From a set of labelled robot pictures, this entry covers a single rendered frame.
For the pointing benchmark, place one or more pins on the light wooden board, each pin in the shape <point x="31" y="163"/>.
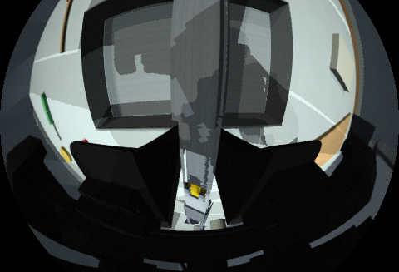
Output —
<point x="332" y="140"/>

